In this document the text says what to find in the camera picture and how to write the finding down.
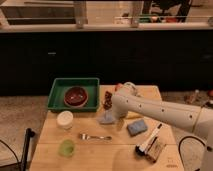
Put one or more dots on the white plastic cup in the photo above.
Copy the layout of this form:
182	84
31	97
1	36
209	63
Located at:
65	120

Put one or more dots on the green plastic cup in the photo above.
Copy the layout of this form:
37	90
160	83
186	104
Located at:
66	148

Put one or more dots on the black chair frame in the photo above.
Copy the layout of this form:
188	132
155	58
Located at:
22	163

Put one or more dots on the dark red grapes toy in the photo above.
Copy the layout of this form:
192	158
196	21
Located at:
107	100

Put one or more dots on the light blue towel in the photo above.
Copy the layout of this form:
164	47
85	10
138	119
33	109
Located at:
106	118

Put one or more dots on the silver metal fork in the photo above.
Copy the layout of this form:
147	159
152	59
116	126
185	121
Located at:
84	136

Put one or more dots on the green plastic tray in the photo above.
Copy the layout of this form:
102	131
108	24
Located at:
61	86

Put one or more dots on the brown wooden bowl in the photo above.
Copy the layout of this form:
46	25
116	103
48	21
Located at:
76	97

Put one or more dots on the brown wooden holder box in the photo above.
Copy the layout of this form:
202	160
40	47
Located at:
155	149

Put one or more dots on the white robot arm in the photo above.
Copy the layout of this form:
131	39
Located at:
193	119

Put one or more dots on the blue sponge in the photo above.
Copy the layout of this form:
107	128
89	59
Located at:
137	127

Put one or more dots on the black white dish brush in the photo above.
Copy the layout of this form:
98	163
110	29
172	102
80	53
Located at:
141	149

